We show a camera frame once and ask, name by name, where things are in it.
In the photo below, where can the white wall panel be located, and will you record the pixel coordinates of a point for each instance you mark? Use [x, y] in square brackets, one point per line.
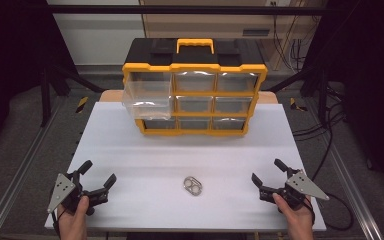
[96, 36]

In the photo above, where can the person's left hand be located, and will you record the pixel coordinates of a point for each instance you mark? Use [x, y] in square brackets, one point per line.
[74, 221]

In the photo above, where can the yellow and black drawer organizer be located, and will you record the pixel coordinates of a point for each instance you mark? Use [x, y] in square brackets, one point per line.
[193, 55]

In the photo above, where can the person's right hand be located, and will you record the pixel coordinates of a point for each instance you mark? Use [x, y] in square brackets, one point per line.
[295, 221]

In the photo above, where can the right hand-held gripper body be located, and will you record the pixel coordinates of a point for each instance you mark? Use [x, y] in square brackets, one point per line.
[295, 190]

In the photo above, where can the wooden table board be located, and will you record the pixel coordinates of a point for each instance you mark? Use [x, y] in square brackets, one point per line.
[111, 96]

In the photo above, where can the black horizontal bar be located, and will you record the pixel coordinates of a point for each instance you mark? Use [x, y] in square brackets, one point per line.
[193, 10]

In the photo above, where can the black curtain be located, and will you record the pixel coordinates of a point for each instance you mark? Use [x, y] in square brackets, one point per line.
[373, 83]
[10, 50]

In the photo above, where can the grid of closed clear drawers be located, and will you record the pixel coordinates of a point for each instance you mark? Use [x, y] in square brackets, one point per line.
[195, 82]

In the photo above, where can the pulled-out clear plastic drawer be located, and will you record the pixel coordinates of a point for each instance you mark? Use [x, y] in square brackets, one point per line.
[146, 96]

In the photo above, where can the yellow black striped tape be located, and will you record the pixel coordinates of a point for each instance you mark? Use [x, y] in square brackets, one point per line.
[296, 105]
[82, 104]

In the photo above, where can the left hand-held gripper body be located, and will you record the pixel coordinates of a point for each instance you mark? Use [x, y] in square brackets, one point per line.
[62, 190]

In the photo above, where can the black metal stand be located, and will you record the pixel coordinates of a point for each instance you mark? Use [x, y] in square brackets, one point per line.
[323, 96]
[46, 96]

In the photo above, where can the aluminium floor rail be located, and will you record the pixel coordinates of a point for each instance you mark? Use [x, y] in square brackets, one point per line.
[20, 173]
[356, 196]

